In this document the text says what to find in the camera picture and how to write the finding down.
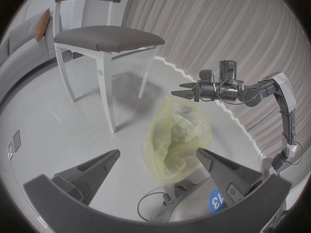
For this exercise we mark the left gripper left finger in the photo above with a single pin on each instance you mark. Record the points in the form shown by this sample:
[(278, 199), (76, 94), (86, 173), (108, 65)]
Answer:
[(80, 178)]

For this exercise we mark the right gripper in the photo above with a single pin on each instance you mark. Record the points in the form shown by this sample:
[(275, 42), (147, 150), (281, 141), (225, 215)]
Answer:
[(206, 91)]

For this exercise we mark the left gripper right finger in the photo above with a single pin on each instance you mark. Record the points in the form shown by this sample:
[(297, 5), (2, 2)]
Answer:
[(233, 178)]

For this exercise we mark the yellow plastic bag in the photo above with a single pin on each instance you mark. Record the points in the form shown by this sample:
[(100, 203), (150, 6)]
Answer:
[(158, 130)]

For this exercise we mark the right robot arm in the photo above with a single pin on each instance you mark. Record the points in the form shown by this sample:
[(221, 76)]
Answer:
[(288, 93)]

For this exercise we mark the beige curtain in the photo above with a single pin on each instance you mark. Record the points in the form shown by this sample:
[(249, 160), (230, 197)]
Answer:
[(218, 33)]

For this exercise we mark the white chair with grey seat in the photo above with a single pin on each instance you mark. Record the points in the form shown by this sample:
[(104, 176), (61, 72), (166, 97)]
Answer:
[(107, 36)]

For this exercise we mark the light grey sofa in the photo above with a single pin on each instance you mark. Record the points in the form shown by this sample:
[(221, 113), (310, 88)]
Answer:
[(24, 64)]

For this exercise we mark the orange cushion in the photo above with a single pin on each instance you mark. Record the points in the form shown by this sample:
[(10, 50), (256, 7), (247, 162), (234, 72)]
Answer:
[(42, 24)]

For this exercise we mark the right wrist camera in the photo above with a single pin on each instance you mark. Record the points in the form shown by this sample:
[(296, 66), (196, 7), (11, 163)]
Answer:
[(206, 76)]

